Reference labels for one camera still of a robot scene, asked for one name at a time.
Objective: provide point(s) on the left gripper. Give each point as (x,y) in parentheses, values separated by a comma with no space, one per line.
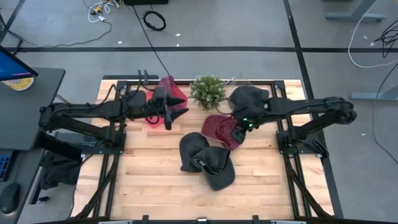
(168,118)

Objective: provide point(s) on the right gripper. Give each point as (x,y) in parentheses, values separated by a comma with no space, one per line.
(239,136)

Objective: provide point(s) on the maroon baseball cap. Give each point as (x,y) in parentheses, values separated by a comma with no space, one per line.
(214,127)
(168,83)

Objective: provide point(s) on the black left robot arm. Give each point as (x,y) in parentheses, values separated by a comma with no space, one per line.
(90,109)

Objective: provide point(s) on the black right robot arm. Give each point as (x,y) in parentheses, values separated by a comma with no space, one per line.
(304,105)

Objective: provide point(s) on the red plastic bin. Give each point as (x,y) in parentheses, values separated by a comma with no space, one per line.
(182,95)

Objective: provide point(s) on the small green potted plant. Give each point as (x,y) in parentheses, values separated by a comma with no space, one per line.
(207,91)

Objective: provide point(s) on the black box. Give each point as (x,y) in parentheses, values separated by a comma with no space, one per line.
(146,2)

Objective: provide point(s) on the black bag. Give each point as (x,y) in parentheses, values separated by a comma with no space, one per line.
(59,171)

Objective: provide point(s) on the grey desk foot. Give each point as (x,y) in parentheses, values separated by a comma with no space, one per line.
(373,96)

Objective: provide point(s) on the black desk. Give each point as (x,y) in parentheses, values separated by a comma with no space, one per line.
(28,93)

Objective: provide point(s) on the small black plug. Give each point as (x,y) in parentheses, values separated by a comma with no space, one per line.
(43,199)

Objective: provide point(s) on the dark grey desk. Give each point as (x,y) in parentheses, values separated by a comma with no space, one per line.
(25,174)

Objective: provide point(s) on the grey desk leg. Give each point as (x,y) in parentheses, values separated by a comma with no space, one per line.
(354,15)

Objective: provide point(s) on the computer monitor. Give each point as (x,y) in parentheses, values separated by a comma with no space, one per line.
(11,67)

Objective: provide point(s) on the black keyboard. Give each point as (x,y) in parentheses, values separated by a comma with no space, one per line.
(4,165)

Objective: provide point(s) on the black computer mouse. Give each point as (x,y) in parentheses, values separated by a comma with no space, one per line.
(9,197)

